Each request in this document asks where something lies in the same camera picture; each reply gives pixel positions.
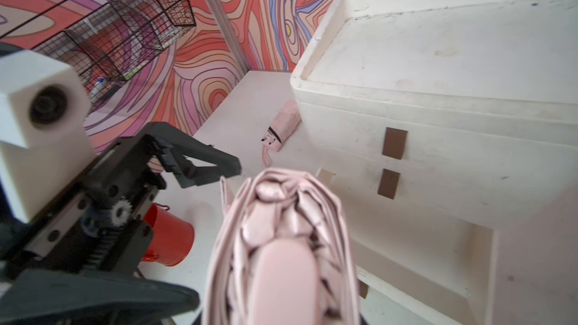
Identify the white plastic drawer cabinet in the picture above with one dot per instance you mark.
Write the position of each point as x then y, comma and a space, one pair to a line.
449, 131

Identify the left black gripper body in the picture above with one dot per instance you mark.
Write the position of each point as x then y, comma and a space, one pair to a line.
94, 223

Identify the black wire basket left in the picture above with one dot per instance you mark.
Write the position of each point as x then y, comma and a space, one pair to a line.
114, 39

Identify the pink umbrella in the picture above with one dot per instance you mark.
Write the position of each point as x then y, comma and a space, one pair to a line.
282, 255
280, 130

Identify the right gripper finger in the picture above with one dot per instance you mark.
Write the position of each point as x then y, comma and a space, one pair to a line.
191, 162

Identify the blue red marker pens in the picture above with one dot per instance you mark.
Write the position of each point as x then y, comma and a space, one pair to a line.
97, 89

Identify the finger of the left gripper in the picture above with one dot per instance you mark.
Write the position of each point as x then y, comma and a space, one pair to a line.
40, 296

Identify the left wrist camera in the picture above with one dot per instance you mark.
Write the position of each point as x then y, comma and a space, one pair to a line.
43, 142

